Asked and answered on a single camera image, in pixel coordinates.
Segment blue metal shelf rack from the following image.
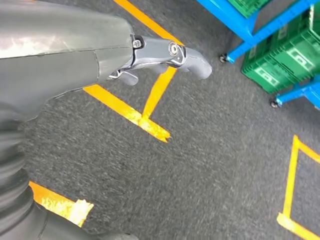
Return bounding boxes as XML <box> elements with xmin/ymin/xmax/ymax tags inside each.
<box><xmin>270</xmin><ymin>74</ymin><xmax>320</xmax><ymax>111</ymax></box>
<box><xmin>195</xmin><ymin>0</ymin><xmax>320</xmax><ymax>64</ymax></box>

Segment torn yellow floor tape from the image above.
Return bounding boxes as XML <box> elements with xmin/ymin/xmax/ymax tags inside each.
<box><xmin>29</xmin><ymin>180</ymin><xmax>94</xmax><ymax>228</ymax></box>

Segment yellow floor tape square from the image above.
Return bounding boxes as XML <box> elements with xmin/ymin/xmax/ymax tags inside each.
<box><xmin>83</xmin><ymin>0</ymin><xmax>185</xmax><ymax>144</ymax></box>
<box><xmin>275</xmin><ymin>135</ymin><xmax>320</xmax><ymax>240</ymax></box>

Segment green plastic crate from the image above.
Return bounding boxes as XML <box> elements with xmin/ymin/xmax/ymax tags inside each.
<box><xmin>240</xmin><ymin>6</ymin><xmax>320</xmax><ymax>95</ymax></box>
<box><xmin>226</xmin><ymin>0</ymin><xmax>272</xmax><ymax>19</ymax></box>

